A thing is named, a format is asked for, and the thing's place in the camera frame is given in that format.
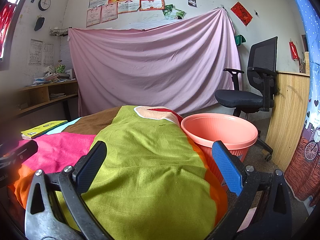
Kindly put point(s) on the light wooden board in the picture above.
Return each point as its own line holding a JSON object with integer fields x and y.
{"x": 287, "y": 117}

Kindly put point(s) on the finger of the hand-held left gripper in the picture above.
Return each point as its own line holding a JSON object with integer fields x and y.
{"x": 28, "y": 151}

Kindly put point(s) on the thin shelf booklets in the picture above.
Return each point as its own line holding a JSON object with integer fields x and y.
{"x": 57, "y": 96}

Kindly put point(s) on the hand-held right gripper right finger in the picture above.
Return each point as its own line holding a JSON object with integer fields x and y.
{"x": 226, "y": 170}

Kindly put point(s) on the white wall calendar sheet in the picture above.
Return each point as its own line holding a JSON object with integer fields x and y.
{"x": 48, "y": 53}
{"x": 35, "y": 52}

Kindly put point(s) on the wooden desk with shelves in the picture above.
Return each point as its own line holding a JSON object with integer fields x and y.
{"x": 37, "y": 88}

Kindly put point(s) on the pile of papers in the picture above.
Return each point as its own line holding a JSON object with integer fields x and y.
{"x": 50, "y": 78}

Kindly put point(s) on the group of wall certificates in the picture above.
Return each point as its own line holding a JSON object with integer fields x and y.
{"x": 125, "y": 0}

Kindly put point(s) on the small white box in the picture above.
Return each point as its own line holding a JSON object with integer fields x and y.
{"x": 70, "y": 73}

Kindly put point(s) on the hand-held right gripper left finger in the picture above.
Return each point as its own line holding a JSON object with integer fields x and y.
{"x": 91, "y": 170}

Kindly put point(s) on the wooden framed window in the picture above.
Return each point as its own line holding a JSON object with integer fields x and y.
{"x": 6, "y": 30}

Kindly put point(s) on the green wall photo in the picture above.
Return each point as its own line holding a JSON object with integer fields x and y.
{"x": 178, "y": 14}
{"x": 167, "y": 11}

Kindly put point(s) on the pink hanging sheet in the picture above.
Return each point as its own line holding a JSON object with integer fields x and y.
{"x": 150, "y": 67}

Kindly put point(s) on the red wall decoration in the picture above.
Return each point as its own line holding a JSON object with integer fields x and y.
{"x": 241, "y": 13}

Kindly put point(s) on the black office chair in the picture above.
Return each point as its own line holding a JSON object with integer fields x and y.
{"x": 240, "y": 97}

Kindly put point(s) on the salmon plastic bucket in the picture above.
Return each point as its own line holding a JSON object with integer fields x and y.
{"x": 220, "y": 130}

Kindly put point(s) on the blue printed curtain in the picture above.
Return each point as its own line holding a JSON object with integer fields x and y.
{"x": 307, "y": 155}

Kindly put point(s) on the black cap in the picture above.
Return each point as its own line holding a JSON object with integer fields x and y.
{"x": 39, "y": 24}

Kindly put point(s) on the green wall holder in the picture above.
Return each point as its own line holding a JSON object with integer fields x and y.
{"x": 240, "y": 40}

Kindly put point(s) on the small black white photo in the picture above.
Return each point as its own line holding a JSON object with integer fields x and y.
{"x": 192, "y": 2}

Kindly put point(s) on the round wall clock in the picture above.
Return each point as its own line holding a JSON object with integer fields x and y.
{"x": 44, "y": 3}

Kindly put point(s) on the small green plant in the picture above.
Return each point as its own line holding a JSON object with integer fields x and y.
{"x": 60, "y": 67}

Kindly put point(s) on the red hanging packet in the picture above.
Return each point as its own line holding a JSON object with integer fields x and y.
{"x": 294, "y": 50}

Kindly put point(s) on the yellow book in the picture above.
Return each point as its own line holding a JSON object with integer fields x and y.
{"x": 45, "y": 128}

